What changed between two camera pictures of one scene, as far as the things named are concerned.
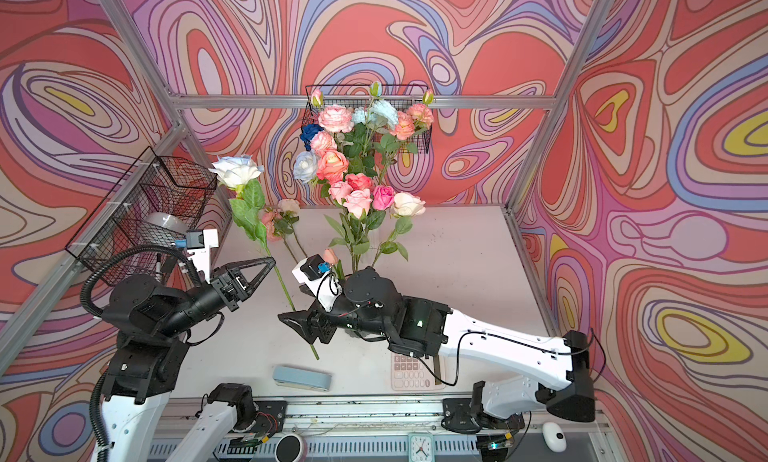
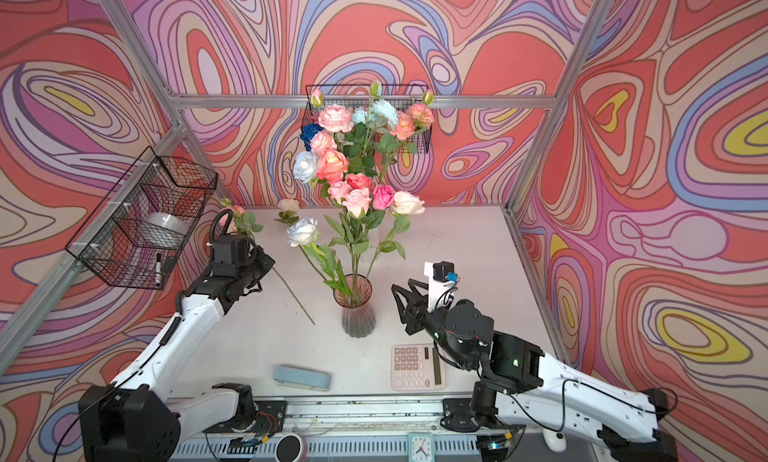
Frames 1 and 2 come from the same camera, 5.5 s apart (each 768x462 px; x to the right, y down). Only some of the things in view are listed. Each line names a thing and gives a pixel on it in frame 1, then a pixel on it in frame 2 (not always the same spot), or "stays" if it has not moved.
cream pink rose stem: (405, 206) stays
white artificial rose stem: (304, 167) stays
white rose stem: (239, 172) to (304, 233)
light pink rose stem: (339, 191) stays
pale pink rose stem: (357, 220) stays
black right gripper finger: (302, 323) to (413, 316)
